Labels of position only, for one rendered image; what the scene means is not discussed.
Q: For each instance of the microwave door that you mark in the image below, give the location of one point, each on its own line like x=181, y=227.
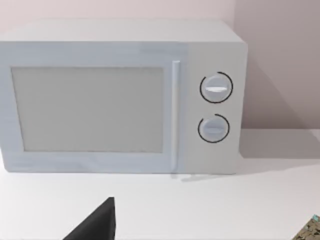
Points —
x=87, y=110

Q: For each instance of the speckled brown and teal object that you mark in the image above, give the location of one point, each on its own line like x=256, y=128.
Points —
x=308, y=231

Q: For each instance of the pale microwave oven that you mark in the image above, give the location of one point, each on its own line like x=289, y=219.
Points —
x=212, y=155

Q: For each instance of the small microwave knob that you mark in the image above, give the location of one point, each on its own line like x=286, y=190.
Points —
x=213, y=128

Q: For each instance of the large microwave knob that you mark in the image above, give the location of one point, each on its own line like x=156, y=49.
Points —
x=216, y=87

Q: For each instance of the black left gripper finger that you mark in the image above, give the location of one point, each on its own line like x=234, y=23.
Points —
x=100, y=222

